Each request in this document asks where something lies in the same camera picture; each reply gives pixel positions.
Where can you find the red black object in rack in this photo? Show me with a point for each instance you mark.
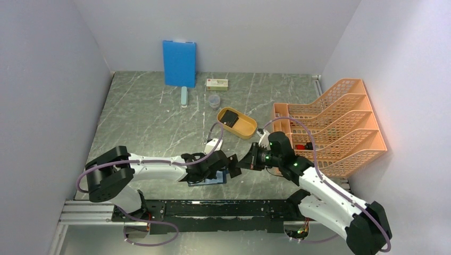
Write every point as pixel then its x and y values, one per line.
pixel 306 146

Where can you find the small clear plastic cup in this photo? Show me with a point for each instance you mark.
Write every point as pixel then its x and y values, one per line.
pixel 214 101

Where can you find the yellow oval tray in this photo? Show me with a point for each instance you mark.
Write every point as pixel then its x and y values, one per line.
pixel 244 127

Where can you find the small red white box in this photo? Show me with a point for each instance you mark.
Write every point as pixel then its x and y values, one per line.
pixel 217 84

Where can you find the dark blue card holder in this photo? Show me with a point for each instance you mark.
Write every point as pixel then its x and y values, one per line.
pixel 221 178

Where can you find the black card in tray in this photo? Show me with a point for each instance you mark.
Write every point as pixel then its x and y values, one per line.
pixel 229 118

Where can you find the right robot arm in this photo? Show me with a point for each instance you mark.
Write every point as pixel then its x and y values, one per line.
pixel 364 226

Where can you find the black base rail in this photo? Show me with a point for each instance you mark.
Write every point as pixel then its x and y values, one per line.
pixel 169 216

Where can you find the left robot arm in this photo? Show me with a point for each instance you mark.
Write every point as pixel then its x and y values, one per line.
pixel 109 176

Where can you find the light blue eraser stick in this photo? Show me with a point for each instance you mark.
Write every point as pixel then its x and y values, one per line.
pixel 184 97

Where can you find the orange file organizer rack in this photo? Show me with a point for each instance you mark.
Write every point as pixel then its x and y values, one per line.
pixel 340 124

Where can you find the blue board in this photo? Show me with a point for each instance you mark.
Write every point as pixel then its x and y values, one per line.
pixel 179 59

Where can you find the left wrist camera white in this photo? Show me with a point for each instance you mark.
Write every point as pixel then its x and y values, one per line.
pixel 213 144

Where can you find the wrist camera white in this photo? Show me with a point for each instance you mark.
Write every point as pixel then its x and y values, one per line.
pixel 213 144
pixel 263 141

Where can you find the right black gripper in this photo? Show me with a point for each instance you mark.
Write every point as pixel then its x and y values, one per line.
pixel 246 162

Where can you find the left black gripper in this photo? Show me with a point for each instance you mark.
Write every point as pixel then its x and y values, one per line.
pixel 212 175

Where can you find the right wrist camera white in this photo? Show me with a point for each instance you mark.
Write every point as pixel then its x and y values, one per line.
pixel 263 141

